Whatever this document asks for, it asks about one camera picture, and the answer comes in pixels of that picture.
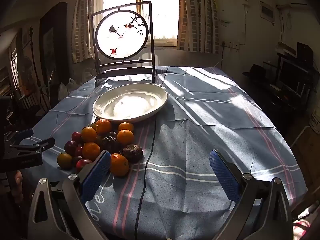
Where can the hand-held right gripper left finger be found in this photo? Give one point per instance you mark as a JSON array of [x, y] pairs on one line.
[[96, 177]]

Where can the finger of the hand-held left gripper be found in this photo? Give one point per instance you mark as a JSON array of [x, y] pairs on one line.
[[25, 133], [46, 143]]

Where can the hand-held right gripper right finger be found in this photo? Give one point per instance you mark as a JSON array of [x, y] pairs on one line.
[[223, 177]]

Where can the red cherry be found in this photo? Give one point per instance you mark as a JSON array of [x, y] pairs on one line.
[[83, 164], [76, 136], [78, 151], [77, 160], [70, 147]]

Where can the greenish yellow tangerine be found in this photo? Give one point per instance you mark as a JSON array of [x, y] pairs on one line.
[[64, 159]]

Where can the orange tangerine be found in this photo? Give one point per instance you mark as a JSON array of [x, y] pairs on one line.
[[88, 134], [125, 127], [125, 137], [103, 125], [119, 164], [91, 151]]

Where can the wrinkled dark passion fruit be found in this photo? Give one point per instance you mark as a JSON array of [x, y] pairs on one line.
[[111, 134], [109, 143], [132, 152]]

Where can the white ceramic plate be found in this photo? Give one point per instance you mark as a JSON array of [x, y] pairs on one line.
[[107, 110]]

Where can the person's left hand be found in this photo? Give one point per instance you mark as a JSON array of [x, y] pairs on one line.
[[18, 182]]

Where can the blue striped tablecloth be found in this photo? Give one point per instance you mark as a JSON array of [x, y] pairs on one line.
[[195, 135]]

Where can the white plastic bag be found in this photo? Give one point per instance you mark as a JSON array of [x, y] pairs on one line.
[[65, 90]]

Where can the dark framed picture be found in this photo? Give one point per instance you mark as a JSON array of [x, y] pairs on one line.
[[53, 45]]

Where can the pink cloth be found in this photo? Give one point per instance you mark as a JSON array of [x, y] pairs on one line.
[[303, 226]]

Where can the black television set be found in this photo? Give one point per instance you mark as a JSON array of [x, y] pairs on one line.
[[285, 97]]

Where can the black hat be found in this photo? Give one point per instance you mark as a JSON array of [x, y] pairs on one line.
[[256, 71]]

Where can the checked beige curtain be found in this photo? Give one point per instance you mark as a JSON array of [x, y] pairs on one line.
[[82, 30], [197, 17]]

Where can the black monitor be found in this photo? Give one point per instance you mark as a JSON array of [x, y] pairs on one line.
[[291, 73]]

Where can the round bird painting table screen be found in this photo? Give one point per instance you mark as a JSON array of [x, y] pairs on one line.
[[121, 32]]

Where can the black speaker box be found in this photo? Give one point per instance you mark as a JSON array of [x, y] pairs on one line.
[[305, 51]]

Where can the bright window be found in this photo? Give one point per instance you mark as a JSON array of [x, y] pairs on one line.
[[162, 17]]

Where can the white air conditioner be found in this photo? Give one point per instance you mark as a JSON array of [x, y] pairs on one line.
[[292, 3]]

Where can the white wall socket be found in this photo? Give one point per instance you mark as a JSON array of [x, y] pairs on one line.
[[235, 45]]

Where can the small framed wall panel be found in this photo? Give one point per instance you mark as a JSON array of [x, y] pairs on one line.
[[267, 11]]

